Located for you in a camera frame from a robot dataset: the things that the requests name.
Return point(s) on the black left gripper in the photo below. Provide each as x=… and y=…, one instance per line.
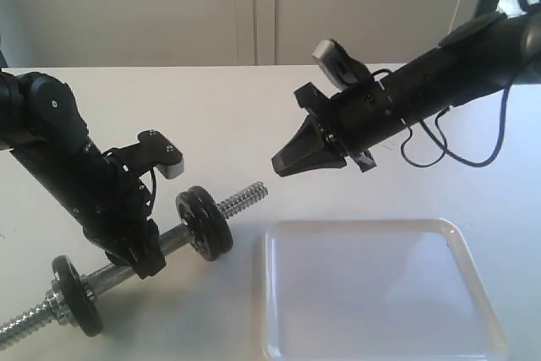
x=124, y=228

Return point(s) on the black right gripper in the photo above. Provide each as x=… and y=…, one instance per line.
x=343, y=127

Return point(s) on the chrome threaded dumbbell bar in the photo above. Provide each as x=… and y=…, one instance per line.
x=110, y=276

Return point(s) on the black weight plate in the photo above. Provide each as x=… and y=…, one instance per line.
x=217, y=218
x=77, y=296
x=203, y=236

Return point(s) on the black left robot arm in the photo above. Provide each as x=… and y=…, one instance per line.
x=43, y=130

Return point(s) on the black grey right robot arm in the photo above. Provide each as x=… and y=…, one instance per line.
x=486, y=55

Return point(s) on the chrome spinlock collar nut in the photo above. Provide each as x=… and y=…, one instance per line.
x=60, y=310

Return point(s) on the white plastic tray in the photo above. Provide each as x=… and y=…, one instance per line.
x=374, y=290

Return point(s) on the white cabinet doors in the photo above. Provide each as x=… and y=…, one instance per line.
x=100, y=33

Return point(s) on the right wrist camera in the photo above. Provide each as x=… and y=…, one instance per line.
x=340, y=69

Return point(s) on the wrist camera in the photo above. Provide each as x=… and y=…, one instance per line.
x=153, y=150
x=340, y=69

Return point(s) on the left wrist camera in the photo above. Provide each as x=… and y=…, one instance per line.
x=153, y=150

